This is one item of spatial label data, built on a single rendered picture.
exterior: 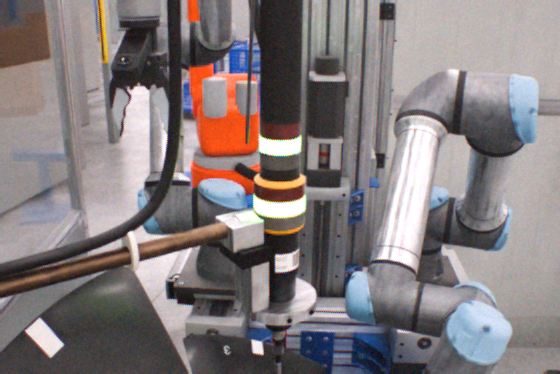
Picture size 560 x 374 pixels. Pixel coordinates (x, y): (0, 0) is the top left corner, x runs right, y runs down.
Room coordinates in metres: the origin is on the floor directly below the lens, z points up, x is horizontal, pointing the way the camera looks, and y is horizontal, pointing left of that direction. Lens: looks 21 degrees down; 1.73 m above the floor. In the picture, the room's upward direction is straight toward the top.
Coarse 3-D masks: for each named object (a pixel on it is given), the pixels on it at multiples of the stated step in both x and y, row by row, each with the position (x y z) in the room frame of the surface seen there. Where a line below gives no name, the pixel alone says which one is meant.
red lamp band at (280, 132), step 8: (264, 128) 0.42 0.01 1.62; (272, 128) 0.42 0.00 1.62; (280, 128) 0.41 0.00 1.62; (288, 128) 0.42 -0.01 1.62; (296, 128) 0.42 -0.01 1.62; (264, 136) 0.42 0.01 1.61; (272, 136) 0.42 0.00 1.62; (280, 136) 0.41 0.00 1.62; (288, 136) 0.42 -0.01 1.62; (296, 136) 0.42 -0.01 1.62
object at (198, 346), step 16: (192, 336) 0.66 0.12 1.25; (208, 336) 0.66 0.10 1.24; (224, 336) 0.67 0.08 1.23; (192, 352) 0.63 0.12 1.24; (208, 352) 0.63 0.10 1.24; (240, 352) 0.65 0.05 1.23; (288, 352) 0.68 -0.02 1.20; (192, 368) 0.60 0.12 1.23; (208, 368) 0.60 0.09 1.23; (224, 368) 0.61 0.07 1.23; (240, 368) 0.61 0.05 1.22; (256, 368) 0.62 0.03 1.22; (272, 368) 0.63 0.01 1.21; (288, 368) 0.63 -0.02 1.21; (304, 368) 0.65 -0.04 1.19; (320, 368) 0.67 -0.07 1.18
